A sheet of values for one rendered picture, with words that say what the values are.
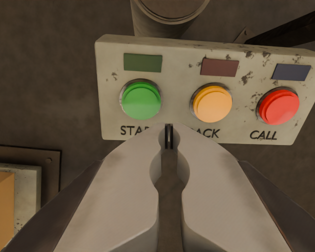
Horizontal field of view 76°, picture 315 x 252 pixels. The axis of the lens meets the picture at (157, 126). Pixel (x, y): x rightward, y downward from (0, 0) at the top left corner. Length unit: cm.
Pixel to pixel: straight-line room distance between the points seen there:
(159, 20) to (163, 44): 12
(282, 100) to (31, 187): 81
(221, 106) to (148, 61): 9
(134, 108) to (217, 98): 8
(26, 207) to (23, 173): 13
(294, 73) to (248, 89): 5
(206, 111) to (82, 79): 68
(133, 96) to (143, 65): 3
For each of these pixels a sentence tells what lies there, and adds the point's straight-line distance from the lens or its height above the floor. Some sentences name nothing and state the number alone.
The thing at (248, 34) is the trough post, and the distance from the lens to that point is 93.
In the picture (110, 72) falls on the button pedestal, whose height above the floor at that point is 61.
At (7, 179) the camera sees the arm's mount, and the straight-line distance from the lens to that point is 85.
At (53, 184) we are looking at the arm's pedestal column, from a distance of 96.
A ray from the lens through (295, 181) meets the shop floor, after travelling 116.
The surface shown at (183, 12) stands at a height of 52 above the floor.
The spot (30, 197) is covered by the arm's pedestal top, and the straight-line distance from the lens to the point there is 89.
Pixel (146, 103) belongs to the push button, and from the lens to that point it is 20.
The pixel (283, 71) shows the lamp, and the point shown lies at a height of 62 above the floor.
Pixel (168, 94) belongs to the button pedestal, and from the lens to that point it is 21.
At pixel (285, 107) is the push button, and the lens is 25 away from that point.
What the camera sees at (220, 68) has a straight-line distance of 21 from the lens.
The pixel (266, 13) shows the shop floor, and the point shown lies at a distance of 99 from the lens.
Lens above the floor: 81
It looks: 78 degrees down
